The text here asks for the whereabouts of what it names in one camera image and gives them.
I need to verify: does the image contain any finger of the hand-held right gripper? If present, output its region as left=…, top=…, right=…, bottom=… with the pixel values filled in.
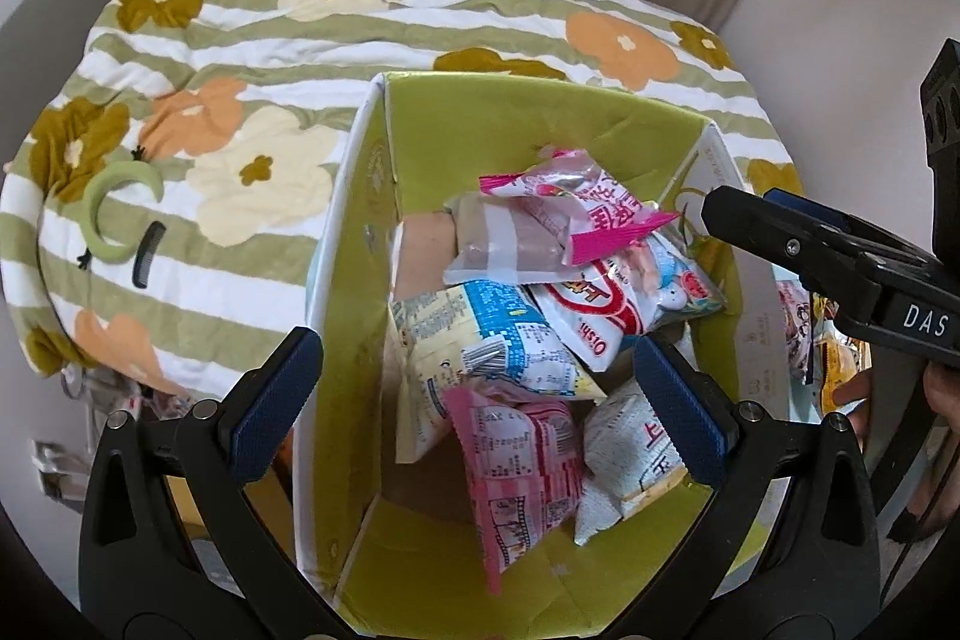
left=701, top=184, right=878, bottom=315
left=763, top=188, right=860, bottom=232

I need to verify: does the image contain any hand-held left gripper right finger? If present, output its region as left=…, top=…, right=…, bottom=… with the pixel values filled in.
left=622, top=334, right=882, bottom=640

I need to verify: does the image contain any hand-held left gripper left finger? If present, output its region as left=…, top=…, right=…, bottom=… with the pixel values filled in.
left=78, top=326, right=335, bottom=640

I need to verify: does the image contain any pale white snack packet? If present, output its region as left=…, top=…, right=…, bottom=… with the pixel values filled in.
left=574, top=377, right=689, bottom=546

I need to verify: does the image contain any brown and blue snack packet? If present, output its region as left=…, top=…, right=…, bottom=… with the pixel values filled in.
left=776, top=278, right=820, bottom=386

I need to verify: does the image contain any orange snack packet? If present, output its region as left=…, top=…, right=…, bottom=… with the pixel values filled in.
left=817, top=317, right=872, bottom=417

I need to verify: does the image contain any white cartoon snack packet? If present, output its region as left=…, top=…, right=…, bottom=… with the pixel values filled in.
left=637, top=233, right=727, bottom=335

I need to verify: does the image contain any white snack packet red oval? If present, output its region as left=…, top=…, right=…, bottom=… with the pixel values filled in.
left=529, top=257, right=655, bottom=372

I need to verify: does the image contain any pink snack packet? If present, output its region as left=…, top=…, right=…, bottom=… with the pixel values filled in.
left=442, top=385, right=586, bottom=594

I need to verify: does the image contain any white and blue snack packet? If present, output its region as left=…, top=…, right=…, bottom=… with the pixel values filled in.
left=390, top=280, right=607, bottom=465

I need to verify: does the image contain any magenta edged strawberry snack packet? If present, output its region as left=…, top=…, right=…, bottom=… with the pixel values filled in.
left=478, top=145, right=681, bottom=268

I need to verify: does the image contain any translucent brown snack packet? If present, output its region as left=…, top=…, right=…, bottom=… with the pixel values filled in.
left=444, top=194, right=587, bottom=289

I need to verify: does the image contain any green cardboard box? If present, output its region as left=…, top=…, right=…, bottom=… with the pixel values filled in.
left=291, top=70, right=797, bottom=620

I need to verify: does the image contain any person's right hand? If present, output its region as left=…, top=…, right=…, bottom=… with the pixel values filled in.
left=832, top=361, right=960, bottom=540

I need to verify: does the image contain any black comb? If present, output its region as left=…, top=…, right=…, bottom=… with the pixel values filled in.
left=131, top=221, right=168, bottom=289

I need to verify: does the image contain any silver metal fixture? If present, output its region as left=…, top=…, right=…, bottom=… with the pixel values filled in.
left=30, top=437, right=92, bottom=500

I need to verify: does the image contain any floral striped blanket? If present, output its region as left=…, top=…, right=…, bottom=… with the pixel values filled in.
left=0, top=0, right=805, bottom=402

